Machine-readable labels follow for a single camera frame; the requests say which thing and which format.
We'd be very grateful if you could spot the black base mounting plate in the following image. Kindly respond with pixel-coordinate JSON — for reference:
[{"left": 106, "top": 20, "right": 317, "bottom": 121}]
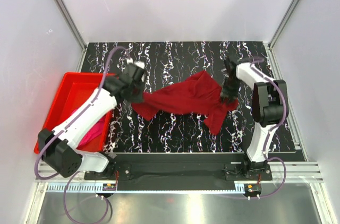
[{"left": 84, "top": 153, "right": 270, "bottom": 180}]

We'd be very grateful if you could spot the pink t shirt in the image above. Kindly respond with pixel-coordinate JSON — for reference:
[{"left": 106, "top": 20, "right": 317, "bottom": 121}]
[{"left": 79, "top": 116, "right": 105, "bottom": 147}]

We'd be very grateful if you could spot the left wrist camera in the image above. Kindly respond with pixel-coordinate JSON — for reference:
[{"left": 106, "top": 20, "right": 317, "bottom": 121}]
[{"left": 123, "top": 58, "right": 146, "bottom": 83}]

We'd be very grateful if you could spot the right aluminium frame post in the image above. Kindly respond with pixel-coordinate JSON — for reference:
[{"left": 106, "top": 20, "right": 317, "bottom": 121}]
[{"left": 268, "top": 0, "right": 301, "bottom": 49}]

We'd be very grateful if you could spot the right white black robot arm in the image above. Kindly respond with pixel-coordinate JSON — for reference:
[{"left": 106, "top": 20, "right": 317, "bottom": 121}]
[{"left": 220, "top": 57, "right": 289, "bottom": 180}]

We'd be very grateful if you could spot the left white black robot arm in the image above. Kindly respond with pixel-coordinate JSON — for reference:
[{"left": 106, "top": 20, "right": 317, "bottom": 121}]
[{"left": 37, "top": 74, "right": 145, "bottom": 179}]

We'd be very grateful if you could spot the aluminium rail front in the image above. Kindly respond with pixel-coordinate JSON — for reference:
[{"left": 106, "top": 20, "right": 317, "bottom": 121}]
[{"left": 43, "top": 162, "right": 323, "bottom": 194}]

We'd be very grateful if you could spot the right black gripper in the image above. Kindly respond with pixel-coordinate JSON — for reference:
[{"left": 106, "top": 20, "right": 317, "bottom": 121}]
[{"left": 219, "top": 76, "right": 241, "bottom": 104}]

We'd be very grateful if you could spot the dark red t shirt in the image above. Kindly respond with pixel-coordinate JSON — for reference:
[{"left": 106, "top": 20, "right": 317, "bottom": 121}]
[{"left": 131, "top": 71, "right": 239, "bottom": 135}]

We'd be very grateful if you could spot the left aluminium frame post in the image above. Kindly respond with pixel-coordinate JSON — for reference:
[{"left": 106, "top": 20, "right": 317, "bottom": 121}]
[{"left": 54, "top": 0, "right": 87, "bottom": 51}]

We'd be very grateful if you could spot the aluminium frame post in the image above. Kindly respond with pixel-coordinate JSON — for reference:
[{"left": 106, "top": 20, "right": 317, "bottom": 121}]
[
  {"left": 268, "top": 0, "right": 301, "bottom": 49},
  {"left": 54, "top": 0, "right": 87, "bottom": 51}
]

